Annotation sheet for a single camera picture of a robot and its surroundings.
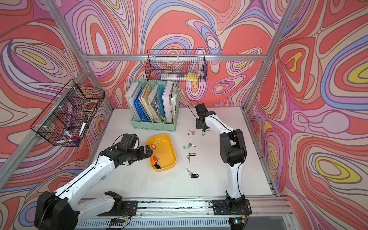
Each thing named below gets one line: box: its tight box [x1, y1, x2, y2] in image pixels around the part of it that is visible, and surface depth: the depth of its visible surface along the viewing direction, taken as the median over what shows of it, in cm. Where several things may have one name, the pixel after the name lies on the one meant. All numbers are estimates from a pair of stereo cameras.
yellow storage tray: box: [146, 133, 177, 173], surface depth 93 cm
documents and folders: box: [125, 80, 178, 124], surface depth 98 cm
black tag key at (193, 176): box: [185, 168, 199, 179], surface depth 86 cm
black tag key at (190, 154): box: [186, 152, 197, 163], surface depth 95 cm
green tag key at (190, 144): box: [182, 142, 197, 150], surface depth 98 cm
